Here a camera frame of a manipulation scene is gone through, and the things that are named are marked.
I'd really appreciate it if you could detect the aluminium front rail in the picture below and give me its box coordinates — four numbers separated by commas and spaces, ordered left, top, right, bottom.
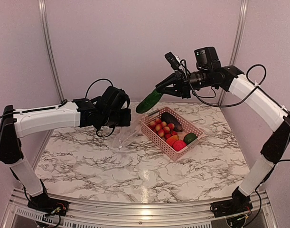
1, 189, 279, 228

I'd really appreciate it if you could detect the left aluminium frame post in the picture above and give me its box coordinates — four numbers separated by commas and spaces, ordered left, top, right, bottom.
38, 0, 65, 101

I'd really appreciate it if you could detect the dark purple eggplant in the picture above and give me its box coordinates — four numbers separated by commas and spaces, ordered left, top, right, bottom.
161, 112, 183, 132

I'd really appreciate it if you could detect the aluminium frame post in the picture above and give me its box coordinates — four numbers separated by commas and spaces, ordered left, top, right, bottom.
217, 0, 249, 105
38, 0, 65, 101

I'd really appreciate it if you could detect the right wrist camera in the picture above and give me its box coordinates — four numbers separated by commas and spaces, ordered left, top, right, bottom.
164, 52, 185, 73

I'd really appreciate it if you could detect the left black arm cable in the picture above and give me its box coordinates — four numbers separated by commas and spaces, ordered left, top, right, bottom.
84, 78, 114, 100

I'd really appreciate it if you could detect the long green cucumber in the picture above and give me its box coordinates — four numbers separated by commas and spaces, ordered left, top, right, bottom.
136, 89, 163, 114

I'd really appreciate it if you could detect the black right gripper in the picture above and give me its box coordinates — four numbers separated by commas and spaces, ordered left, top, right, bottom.
156, 68, 212, 98

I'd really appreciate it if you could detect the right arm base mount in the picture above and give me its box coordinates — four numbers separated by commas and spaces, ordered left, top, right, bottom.
210, 189, 253, 218

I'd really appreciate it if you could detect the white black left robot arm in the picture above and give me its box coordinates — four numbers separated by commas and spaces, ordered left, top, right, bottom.
0, 86, 131, 211

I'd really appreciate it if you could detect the clear zip top bag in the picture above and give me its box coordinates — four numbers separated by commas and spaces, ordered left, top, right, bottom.
116, 114, 143, 150

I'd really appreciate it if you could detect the orange red mango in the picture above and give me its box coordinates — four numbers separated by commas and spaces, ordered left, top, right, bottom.
166, 135, 179, 147

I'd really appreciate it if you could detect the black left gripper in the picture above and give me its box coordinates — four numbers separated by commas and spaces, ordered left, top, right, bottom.
101, 107, 131, 126

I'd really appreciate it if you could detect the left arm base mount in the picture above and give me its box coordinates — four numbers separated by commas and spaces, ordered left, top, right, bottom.
28, 179, 69, 216

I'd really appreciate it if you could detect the right aluminium frame post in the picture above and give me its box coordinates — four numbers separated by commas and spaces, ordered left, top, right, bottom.
217, 0, 249, 105

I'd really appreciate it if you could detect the pink perforated plastic basket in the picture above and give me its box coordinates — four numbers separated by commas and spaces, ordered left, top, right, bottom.
141, 107, 206, 161

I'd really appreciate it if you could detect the pink red apple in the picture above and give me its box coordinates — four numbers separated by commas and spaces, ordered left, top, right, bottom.
172, 140, 187, 152

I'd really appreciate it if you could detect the green bell pepper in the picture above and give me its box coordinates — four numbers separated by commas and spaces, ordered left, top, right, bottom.
183, 133, 197, 145

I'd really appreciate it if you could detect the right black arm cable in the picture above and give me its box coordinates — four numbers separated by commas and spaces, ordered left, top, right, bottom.
182, 59, 290, 209

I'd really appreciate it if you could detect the red yellow lychee bunch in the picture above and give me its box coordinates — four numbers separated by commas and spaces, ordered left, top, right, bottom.
148, 118, 178, 140

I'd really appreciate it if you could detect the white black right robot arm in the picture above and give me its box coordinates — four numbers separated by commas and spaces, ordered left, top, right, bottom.
155, 66, 290, 213

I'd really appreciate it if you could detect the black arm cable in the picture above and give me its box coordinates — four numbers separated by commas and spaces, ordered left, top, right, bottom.
182, 59, 290, 209
84, 78, 114, 100

